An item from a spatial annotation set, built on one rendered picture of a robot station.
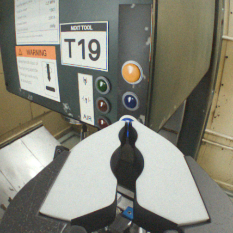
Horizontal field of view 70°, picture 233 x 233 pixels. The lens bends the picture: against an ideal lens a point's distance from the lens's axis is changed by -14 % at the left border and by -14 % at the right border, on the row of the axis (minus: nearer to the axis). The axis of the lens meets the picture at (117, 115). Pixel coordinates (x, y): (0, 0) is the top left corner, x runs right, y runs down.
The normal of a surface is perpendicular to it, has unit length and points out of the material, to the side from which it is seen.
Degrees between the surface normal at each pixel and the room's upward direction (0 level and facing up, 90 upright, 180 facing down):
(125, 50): 90
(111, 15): 90
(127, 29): 90
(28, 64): 90
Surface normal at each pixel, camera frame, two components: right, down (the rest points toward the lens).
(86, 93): -0.55, 0.38
